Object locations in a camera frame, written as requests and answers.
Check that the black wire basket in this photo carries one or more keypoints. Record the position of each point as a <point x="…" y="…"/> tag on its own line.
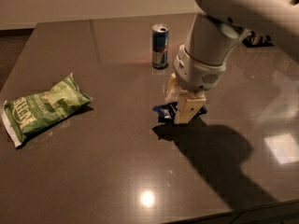
<point x="254" y="40"/>

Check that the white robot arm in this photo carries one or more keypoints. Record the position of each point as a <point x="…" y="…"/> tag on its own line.
<point x="216" y="30"/>

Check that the green chip bag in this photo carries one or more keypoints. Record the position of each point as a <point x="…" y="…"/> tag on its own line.
<point x="29" y="115"/>

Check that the blue rxbar wrapper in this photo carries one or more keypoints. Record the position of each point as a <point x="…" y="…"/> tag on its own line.
<point x="166" y="113"/>

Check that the red bull can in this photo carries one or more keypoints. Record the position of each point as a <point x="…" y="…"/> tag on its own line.
<point x="160" y="34"/>

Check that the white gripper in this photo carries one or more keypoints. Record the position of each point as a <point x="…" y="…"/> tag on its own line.
<point x="196" y="75"/>

